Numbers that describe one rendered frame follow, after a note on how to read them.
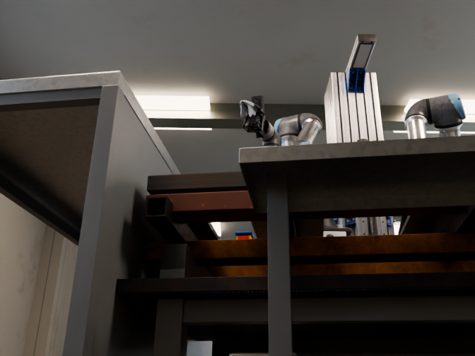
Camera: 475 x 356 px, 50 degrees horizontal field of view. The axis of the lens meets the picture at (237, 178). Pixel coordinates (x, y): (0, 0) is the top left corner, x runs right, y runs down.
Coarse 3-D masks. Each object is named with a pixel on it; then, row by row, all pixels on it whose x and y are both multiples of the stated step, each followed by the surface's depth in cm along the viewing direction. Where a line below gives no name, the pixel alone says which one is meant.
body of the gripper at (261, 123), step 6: (252, 114) 213; (258, 114) 213; (246, 120) 214; (252, 120) 212; (258, 120) 213; (246, 126) 213; (252, 126) 215; (258, 126) 211; (264, 126) 221; (252, 132) 216; (258, 132) 218; (264, 132) 220
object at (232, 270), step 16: (224, 272) 152; (240, 272) 152; (256, 272) 151; (304, 272) 149; (320, 272) 148; (336, 272) 148; (352, 272) 147; (368, 272) 146; (384, 272) 146; (400, 272) 145; (416, 272) 144; (432, 272) 144
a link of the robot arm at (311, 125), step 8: (304, 120) 250; (312, 120) 246; (320, 120) 250; (304, 128) 238; (312, 128) 239; (320, 128) 246; (304, 136) 228; (312, 136) 233; (296, 144) 220; (304, 144) 217
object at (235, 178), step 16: (160, 176) 129; (176, 176) 128; (192, 176) 128; (208, 176) 127; (224, 176) 126; (240, 176) 126; (160, 192) 129; (176, 192) 129; (192, 192) 129; (192, 224) 151; (208, 224) 151; (256, 224) 150; (304, 224) 150; (320, 224) 149; (416, 224) 148; (432, 224) 148
